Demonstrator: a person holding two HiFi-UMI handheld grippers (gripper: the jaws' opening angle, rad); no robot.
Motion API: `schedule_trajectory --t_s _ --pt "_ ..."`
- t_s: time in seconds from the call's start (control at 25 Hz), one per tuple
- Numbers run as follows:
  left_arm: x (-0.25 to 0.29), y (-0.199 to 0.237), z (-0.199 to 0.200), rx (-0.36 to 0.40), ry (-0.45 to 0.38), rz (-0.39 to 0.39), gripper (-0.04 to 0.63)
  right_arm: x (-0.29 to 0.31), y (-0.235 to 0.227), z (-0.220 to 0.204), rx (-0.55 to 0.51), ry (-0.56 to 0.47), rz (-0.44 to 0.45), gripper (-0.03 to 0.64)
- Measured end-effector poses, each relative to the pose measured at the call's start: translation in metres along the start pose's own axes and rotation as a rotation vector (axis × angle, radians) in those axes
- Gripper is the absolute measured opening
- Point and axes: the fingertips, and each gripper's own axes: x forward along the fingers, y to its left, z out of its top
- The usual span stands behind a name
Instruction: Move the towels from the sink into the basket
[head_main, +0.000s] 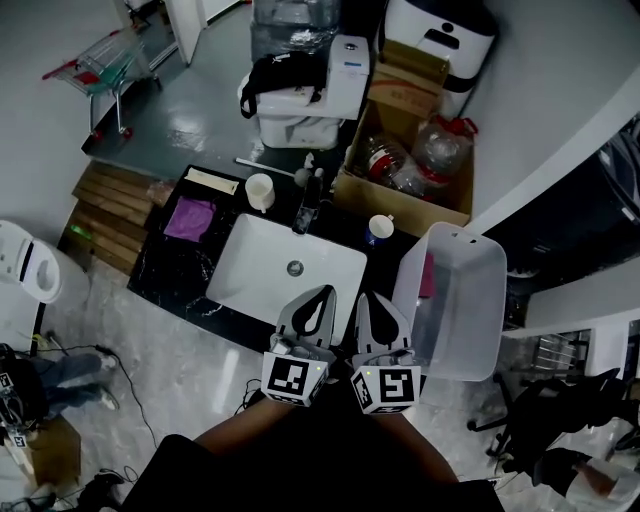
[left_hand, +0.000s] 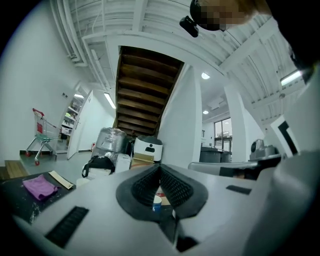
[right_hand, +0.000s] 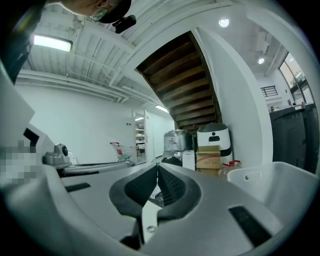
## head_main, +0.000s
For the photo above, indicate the black bag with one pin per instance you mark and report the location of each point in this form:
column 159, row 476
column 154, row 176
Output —
column 285, row 70

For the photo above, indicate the plastic-wrapped grey appliance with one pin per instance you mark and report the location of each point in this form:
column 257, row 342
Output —
column 295, row 25

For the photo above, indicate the person's left leg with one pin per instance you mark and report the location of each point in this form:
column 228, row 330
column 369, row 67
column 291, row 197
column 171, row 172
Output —
column 105, row 485

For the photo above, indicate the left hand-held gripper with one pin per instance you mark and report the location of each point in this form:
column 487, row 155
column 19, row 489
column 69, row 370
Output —
column 292, row 377

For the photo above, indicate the person's right forearm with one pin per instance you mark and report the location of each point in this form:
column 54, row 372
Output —
column 420, row 445

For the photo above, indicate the white smart toilet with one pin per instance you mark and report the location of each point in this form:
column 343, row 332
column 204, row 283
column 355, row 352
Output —
column 35, row 265

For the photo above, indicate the toilet brush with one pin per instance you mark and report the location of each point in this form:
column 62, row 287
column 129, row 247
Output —
column 302, row 177

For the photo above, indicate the black cabinet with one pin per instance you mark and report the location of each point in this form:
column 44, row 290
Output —
column 560, row 225

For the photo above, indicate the person's black shirt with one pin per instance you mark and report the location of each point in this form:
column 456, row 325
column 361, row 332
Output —
column 320, row 470

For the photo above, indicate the clear bottle red label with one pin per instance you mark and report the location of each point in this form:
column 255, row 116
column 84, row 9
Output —
column 390, row 162

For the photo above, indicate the white door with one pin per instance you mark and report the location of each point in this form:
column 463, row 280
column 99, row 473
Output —
column 187, row 30

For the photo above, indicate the small cardboard box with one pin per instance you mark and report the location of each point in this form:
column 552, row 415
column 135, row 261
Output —
column 407, row 90

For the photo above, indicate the white tank toilet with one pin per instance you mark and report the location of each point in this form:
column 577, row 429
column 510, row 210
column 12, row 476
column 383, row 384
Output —
column 345, row 75

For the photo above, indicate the chrome faucet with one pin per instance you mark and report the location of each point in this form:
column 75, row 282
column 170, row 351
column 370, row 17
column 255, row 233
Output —
column 310, row 205

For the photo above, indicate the person's left forearm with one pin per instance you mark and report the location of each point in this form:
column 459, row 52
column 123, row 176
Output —
column 240, row 430

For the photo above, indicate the white mug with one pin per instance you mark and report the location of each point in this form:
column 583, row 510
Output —
column 260, row 190

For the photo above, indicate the pink cloth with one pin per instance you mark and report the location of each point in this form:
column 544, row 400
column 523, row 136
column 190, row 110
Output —
column 426, row 275

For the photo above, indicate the black office chair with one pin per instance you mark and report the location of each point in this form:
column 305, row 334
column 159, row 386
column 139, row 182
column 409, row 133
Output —
column 550, row 415

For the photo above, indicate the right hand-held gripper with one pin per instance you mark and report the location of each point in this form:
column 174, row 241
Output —
column 390, row 387

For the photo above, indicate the wooden steps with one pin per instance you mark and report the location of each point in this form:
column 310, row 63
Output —
column 110, row 215

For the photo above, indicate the flat brown cardboard box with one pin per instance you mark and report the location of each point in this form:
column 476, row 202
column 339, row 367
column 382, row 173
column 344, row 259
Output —
column 55, row 450

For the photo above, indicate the green bottle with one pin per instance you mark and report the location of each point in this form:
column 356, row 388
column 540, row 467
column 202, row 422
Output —
column 81, row 231

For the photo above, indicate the white sink basin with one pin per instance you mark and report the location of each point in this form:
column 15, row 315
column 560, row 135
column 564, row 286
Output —
column 250, row 270

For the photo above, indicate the large cardboard box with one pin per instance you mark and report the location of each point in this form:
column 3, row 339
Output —
column 400, row 210

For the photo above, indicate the small white object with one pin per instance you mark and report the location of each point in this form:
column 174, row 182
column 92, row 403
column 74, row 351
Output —
column 309, row 160

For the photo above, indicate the white cup blue print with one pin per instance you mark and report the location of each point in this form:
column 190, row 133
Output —
column 381, row 227

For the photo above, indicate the clear bottle red cap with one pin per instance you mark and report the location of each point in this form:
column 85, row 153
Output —
column 442, row 150

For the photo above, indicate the translucent plastic bin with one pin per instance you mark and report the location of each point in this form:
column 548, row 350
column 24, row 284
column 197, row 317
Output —
column 465, row 300

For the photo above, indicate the white black round appliance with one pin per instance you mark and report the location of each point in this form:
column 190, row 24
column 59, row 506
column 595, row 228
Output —
column 465, row 35

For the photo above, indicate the purple cloth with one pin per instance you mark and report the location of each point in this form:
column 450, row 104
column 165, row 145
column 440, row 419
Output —
column 190, row 220

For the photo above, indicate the beige flat packet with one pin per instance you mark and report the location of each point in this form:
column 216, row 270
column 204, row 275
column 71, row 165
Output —
column 210, row 180

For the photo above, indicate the white plastic tube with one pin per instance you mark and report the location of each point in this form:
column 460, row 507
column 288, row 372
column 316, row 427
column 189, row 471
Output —
column 318, row 173

